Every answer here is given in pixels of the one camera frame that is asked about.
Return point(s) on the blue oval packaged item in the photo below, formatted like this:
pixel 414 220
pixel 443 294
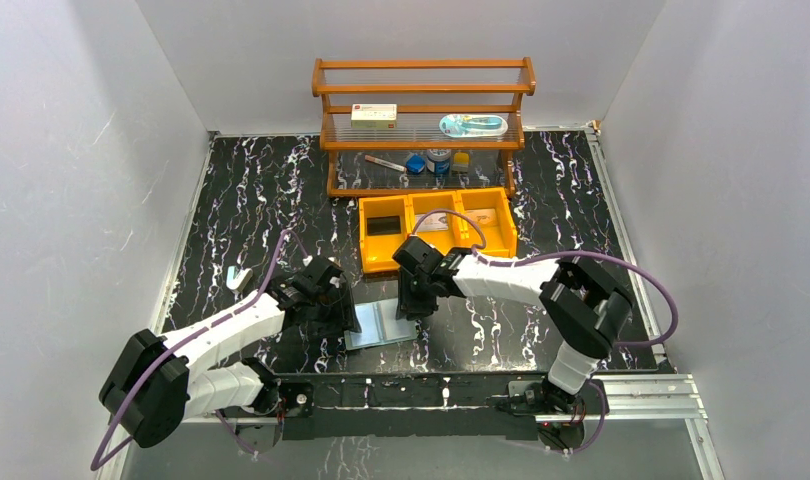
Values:
pixel 473 125

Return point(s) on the brown white marker pen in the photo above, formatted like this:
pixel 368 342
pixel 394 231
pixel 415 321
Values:
pixel 385 163

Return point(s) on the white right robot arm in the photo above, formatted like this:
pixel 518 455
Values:
pixel 586 304

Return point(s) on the green card holder wallet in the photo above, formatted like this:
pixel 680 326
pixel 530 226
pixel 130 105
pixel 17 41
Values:
pixel 379 325

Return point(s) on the small white blue stapler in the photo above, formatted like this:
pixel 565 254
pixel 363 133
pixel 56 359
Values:
pixel 237 278

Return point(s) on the orange three-compartment bin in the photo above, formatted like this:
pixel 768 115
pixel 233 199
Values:
pixel 376 251

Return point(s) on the silver card in bin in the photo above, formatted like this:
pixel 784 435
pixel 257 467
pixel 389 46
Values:
pixel 434 222

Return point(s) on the round blue white tin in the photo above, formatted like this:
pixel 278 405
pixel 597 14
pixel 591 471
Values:
pixel 438 161

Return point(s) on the small yellow object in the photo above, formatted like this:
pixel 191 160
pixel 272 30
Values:
pixel 460 162

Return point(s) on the white red box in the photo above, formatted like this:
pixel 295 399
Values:
pixel 374 116

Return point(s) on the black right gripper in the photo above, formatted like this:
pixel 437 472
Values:
pixel 414 289

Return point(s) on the black card in bin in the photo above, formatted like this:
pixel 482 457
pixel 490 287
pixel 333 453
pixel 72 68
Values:
pixel 384 225

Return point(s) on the small blue object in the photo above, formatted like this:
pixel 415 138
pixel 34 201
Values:
pixel 415 164

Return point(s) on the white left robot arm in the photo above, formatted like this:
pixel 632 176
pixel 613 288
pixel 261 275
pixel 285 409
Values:
pixel 158 381

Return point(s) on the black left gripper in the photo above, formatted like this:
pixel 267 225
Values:
pixel 338 307

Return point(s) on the beige card in bin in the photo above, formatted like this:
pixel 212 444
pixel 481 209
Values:
pixel 484 217

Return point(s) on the wooden shelf rack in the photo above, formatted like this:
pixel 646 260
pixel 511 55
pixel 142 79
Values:
pixel 424 91

